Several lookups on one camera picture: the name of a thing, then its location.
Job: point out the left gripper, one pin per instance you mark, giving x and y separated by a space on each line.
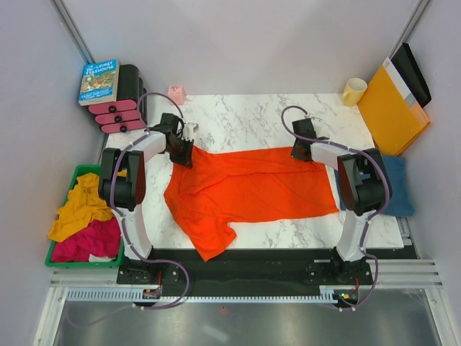
186 160

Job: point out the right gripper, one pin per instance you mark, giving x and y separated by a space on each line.
294 154

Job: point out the orange t-shirt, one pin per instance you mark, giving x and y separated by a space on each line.
244 187

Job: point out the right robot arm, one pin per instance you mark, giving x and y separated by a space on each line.
351 246

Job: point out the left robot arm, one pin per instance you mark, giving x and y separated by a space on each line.
122 177

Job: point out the small pink box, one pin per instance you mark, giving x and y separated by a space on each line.
177 94

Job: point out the yellow mug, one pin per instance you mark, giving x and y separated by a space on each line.
353 91

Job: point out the orange folder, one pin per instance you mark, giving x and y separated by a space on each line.
394 125

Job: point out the green plastic bin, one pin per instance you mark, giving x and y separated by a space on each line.
81 170

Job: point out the blue treehouse paperback book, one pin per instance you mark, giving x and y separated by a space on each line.
99 83

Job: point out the yellow t-shirt in bin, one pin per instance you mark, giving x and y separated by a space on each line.
83 206

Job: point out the folded blue t-shirt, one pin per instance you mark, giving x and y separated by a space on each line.
398 187

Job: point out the magenta t-shirt in bin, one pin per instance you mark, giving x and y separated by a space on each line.
98 242

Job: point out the white grey folder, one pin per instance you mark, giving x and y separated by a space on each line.
399 83

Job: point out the black folder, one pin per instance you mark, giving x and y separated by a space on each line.
406 65

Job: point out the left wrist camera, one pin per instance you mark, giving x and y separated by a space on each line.
190 131

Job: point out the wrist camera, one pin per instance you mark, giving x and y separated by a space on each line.
320 127
190 131

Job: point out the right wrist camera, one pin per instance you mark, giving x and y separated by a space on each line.
320 127

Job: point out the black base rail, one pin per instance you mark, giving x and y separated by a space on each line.
238 271

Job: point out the grey slotted cable duct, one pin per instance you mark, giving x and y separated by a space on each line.
129 294

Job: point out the left aluminium frame post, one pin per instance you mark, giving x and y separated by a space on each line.
74 33

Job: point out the aluminium frame post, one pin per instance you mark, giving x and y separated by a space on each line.
413 21
74 33

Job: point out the right aluminium frame post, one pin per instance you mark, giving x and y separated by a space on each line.
413 21

